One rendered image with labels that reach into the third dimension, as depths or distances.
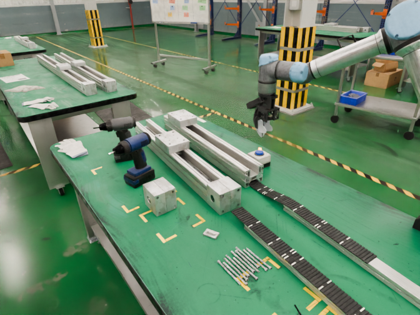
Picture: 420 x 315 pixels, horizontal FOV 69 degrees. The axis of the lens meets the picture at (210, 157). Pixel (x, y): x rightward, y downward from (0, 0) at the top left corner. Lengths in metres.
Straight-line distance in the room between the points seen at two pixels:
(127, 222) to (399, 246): 0.94
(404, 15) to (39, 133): 2.37
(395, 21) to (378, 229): 0.68
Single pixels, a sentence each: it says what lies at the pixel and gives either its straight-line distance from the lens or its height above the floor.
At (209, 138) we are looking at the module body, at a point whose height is 0.85.
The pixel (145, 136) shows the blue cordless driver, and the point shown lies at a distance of 1.33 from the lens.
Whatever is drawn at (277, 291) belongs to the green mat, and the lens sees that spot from 0.96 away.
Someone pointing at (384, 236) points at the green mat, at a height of 0.78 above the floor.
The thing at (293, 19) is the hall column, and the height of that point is 1.18.
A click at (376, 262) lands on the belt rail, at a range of 1.08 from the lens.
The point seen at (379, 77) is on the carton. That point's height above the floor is 0.18.
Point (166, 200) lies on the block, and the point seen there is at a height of 0.84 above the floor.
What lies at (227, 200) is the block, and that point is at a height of 0.84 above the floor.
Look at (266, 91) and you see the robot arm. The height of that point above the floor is 1.16.
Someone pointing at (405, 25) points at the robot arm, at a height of 1.42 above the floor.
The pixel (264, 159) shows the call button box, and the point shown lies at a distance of 1.45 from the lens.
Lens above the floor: 1.53
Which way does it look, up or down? 29 degrees down
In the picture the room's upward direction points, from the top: 2 degrees counter-clockwise
